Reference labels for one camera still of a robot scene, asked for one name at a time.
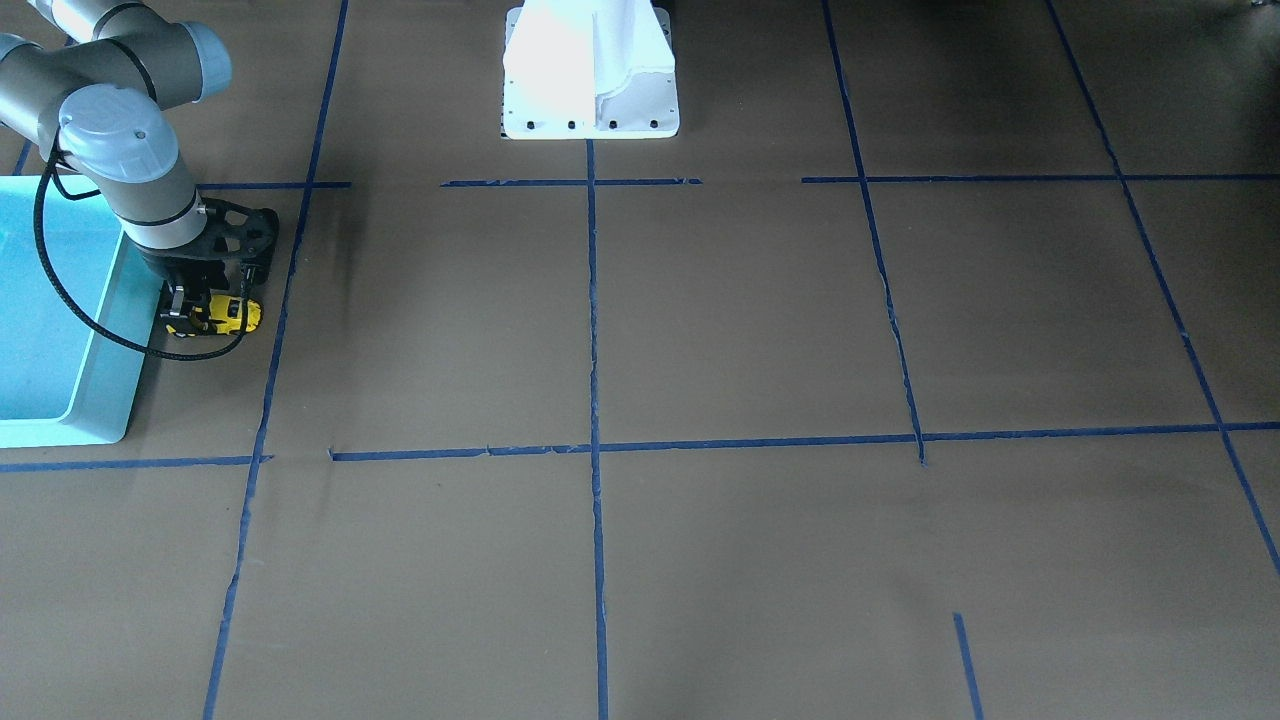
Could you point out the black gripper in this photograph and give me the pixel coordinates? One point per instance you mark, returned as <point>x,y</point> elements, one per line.
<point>172,268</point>

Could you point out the yellow beetle toy car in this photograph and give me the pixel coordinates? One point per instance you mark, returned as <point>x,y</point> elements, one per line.
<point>216,316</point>

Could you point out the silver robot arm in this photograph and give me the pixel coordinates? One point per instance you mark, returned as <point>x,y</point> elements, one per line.
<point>98,107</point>

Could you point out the light blue plastic bin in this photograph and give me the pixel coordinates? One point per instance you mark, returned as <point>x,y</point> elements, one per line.
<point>61,383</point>

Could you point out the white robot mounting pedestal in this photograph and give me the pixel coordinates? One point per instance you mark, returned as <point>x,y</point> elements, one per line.
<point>584,70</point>

